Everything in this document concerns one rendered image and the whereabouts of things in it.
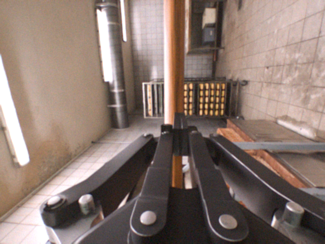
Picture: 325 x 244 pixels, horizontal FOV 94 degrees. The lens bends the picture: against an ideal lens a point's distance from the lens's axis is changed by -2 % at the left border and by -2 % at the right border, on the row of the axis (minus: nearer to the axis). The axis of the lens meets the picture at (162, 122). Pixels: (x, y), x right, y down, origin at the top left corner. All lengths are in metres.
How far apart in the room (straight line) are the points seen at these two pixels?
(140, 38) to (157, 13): 0.87
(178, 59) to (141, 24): 5.25
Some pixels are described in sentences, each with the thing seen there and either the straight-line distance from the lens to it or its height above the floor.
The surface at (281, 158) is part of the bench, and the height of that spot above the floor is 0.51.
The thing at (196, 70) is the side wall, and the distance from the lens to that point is 5.20.
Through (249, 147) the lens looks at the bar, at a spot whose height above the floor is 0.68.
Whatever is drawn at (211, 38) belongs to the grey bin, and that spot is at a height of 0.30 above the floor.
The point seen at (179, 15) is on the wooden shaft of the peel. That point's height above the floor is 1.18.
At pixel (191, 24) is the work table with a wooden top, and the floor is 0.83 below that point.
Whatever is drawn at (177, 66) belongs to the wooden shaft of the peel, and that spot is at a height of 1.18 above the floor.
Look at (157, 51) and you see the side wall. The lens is 5.24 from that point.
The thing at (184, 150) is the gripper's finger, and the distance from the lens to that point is 0.16.
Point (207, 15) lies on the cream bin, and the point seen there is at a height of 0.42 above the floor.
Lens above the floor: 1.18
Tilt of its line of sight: 5 degrees up
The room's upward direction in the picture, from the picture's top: 90 degrees counter-clockwise
